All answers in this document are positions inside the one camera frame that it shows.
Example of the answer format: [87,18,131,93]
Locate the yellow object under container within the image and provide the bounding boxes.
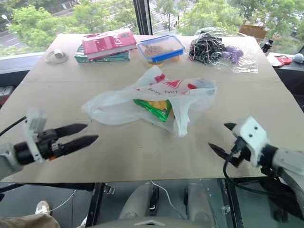
[144,56,181,69]

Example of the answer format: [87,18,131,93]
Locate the white charger with cable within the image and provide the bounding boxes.
[45,48,69,65]

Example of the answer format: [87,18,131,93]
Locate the white sneaker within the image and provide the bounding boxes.
[35,200,51,216]

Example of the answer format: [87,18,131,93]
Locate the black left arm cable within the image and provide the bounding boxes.
[0,115,27,138]

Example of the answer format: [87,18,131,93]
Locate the blue-rimmed clear food container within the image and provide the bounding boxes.
[135,34,186,64]

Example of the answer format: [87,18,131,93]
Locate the small black device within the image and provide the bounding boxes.
[261,38,274,53]

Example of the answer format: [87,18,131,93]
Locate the grey rounded shape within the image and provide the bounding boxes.
[118,183,160,221]
[184,183,215,227]

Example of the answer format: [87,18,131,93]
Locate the clear plastic bag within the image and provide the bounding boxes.
[188,26,259,74]

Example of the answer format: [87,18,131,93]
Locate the red packet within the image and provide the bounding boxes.
[273,55,293,66]

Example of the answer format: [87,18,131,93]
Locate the purple plastic object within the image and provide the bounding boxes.
[221,45,244,64]

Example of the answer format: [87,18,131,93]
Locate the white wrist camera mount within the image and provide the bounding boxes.
[22,107,48,164]
[231,115,271,167]

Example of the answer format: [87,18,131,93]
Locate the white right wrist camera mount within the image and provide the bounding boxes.
[231,115,271,167]

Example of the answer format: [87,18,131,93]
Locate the green book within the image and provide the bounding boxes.
[74,44,131,63]

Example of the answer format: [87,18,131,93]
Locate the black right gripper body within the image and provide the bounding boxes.
[229,137,252,169]

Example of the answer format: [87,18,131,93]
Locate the pink book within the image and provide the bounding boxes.
[82,30,138,61]

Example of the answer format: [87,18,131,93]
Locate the dark window frame post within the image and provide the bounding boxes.
[133,0,153,36]

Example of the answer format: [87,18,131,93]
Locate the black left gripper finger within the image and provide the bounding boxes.
[55,123,89,139]
[61,134,99,156]

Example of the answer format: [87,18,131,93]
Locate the brown cardboard box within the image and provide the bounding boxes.
[238,23,268,39]

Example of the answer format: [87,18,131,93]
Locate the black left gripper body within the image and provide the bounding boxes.
[35,129,65,161]

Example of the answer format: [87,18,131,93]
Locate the green snack packet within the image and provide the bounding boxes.
[133,99,176,123]

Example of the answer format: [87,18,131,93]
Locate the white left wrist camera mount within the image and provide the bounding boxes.
[22,107,48,164]

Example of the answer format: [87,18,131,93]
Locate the white cable under table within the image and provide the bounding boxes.
[150,180,186,219]
[0,188,77,219]

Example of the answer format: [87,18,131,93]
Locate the white red-printed plastic bag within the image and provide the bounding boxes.
[81,66,218,138]

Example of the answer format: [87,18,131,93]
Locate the khaki trouser leg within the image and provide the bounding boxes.
[0,213,60,228]

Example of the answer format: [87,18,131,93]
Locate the black table frame leg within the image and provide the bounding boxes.
[85,182,105,228]

